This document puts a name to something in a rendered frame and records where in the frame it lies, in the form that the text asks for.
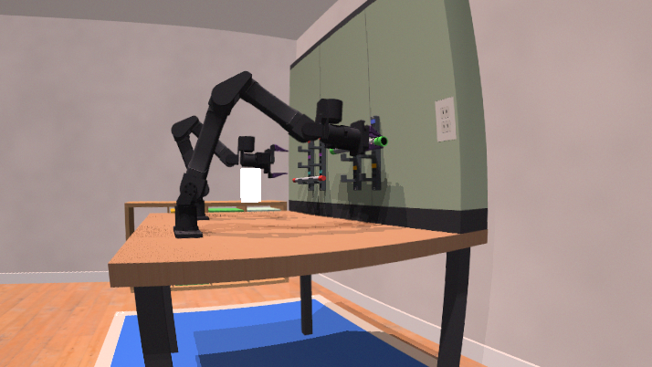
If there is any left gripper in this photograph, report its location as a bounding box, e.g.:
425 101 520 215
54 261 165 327
254 144 287 178

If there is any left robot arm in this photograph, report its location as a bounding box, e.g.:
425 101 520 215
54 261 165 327
171 116 275 220

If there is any white bar with red end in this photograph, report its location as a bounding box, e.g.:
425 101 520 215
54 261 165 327
292 175 326 183

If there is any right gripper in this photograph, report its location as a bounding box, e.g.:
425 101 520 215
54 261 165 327
340 120 383 156

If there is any white bar with green ends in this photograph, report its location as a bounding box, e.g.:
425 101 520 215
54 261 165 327
330 136 388 154

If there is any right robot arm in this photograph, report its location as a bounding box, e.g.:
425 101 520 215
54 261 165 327
174 71 355 238

